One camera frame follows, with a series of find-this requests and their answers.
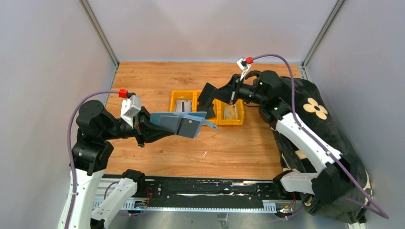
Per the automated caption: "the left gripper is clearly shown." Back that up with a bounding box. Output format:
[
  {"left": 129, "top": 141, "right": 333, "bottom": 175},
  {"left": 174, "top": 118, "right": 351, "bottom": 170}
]
[{"left": 102, "top": 105, "right": 175, "bottom": 146}]

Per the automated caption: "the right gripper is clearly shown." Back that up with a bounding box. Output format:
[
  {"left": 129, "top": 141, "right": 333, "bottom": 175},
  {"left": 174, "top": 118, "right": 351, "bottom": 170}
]
[{"left": 210, "top": 74, "right": 267, "bottom": 106}]

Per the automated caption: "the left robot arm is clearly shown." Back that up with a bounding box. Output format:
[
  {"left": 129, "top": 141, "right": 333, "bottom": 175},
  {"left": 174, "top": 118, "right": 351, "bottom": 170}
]
[{"left": 58, "top": 100, "right": 174, "bottom": 229}]

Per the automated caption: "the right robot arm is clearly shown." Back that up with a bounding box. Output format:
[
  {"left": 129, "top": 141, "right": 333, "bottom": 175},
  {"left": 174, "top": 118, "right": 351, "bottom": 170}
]
[{"left": 199, "top": 70, "right": 357, "bottom": 204}]

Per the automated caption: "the gold cards stack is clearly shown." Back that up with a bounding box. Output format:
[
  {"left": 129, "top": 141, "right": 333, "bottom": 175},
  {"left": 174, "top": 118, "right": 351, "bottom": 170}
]
[{"left": 224, "top": 104, "right": 238, "bottom": 120}]

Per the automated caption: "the black credit card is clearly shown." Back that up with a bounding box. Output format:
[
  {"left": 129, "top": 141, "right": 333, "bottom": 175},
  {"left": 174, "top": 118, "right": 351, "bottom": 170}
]
[
  {"left": 176, "top": 115, "right": 204, "bottom": 138},
  {"left": 197, "top": 83, "right": 216, "bottom": 118}
]

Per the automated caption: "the white grey cards stack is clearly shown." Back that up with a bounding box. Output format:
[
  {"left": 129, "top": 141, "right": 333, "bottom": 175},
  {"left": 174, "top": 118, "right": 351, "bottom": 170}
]
[{"left": 174, "top": 99, "right": 192, "bottom": 112}]

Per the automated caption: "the right yellow bin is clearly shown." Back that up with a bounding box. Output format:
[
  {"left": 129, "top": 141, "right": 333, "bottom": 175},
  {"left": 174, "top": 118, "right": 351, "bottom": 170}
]
[{"left": 218, "top": 100, "right": 245, "bottom": 126}]

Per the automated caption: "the middle yellow bin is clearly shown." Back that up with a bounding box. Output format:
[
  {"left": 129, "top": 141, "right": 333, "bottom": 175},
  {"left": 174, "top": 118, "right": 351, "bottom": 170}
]
[{"left": 192, "top": 90, "right": 219, "bottom": 125}]

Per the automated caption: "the black floral plush blanket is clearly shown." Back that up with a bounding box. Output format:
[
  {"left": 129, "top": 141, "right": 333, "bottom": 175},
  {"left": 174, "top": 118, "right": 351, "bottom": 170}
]
[{"left": 271, "top": 76, "right": 372, "bottom": 224}]

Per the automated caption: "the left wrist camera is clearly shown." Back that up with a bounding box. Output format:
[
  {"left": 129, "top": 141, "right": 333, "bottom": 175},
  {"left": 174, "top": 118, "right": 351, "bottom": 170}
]
[{"left": 120, "top": 95, "right": 142, "bottom": 129}]

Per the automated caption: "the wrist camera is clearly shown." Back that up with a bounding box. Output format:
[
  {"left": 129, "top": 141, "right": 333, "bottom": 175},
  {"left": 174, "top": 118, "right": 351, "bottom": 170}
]
[
  {"left": 120, "top": 95, "right": 142, "bottom": 129},
  {"left": 236, "top": 57, "right": 251, "bottom": 81}
]

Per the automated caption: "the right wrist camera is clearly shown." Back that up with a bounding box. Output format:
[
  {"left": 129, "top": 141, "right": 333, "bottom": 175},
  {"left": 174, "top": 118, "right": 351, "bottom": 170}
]
[{"left": 236, "top": 57, "right": 251, "bottom": 81}]

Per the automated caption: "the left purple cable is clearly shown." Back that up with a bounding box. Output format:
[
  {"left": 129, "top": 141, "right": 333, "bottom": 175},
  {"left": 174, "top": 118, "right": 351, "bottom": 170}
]
[{"left": 63, "top": 89, "right": 140, "bottom": 229}]

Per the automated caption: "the purple cable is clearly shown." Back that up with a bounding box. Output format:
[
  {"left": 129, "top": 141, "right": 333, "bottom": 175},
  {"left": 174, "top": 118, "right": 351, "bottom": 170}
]
[
  {"left": 245, "top": 53, "right": 390, "bottom": 220},
  {"left": 63, "top": 89, "right": 140, "bottom": 229}
]

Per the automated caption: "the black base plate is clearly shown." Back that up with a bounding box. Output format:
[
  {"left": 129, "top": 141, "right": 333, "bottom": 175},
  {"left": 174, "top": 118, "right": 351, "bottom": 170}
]
[{"left": 132, "top": 176, "right": 301, "bottom": 210}]

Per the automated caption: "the aluminium frame rail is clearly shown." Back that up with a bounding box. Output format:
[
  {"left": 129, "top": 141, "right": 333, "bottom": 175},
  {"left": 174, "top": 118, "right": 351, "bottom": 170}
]
[{"left": 57, "top": 177, "right": 364, "bottom": 229}]

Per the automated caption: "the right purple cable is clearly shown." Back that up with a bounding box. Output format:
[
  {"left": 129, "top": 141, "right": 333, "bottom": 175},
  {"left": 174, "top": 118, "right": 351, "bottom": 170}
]
[{"left": 245, "top": 53, "right": 390, "bottom": 220}]

